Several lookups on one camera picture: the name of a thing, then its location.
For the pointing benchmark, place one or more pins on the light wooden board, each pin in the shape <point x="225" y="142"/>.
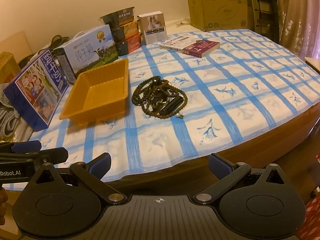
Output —
<point x="17" y="42"/>

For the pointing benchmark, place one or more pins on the small taped cardboard box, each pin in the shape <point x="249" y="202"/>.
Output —
<point x="8" y="67"/>

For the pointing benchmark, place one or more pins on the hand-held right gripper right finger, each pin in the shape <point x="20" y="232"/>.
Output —
<point x="219" y="166"/>

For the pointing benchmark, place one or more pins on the large open cardboard box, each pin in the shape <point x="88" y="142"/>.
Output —
<point x="217" y="5"/>

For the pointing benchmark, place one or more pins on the black cylinder pendant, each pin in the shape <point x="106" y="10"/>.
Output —
<point x="170" y="108"/>

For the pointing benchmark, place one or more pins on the grey towel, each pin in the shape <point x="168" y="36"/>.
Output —
<point x="10" y="115"/>

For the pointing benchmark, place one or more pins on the light blue milk box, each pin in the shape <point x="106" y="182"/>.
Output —
<point x="87" y="52"/>

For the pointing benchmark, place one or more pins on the white and purple book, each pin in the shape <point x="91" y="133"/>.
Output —
<point x="190" y="47"/>

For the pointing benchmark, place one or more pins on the person's left hand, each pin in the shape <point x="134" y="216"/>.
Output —
<point x="2" y="201"/>

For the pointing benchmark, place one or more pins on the blue cartoon milk box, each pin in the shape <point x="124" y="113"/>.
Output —
<point x="37" y="92"/>

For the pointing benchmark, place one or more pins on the orange instant noodle bowl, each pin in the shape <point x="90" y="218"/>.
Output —
<point x="125" y="31"/>

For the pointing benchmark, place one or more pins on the yellow plastic tray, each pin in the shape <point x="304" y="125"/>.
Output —
<point x="100" y="92"/>

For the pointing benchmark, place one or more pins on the patterned curtain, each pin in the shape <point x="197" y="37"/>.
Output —
<point x="297" y="15"/>

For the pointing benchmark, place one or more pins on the red packet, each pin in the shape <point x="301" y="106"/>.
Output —
<point x="311" y="217"/>

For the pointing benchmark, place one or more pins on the small white product box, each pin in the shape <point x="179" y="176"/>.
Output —
<point x="153" y="28"/>

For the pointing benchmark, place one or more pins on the black folding cart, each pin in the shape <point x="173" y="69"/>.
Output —
<point x="265" y="7"/>

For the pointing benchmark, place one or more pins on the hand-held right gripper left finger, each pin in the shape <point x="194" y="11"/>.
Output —
<point x="101" y="166"/>

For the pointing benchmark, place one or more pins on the red instant noodle bowl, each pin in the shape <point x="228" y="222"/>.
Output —
<point x="128" y="45"/>

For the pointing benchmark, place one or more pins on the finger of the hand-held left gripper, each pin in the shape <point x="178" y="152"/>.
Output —
<point x="26" y="146"/>
<point x="47" y="155"/>

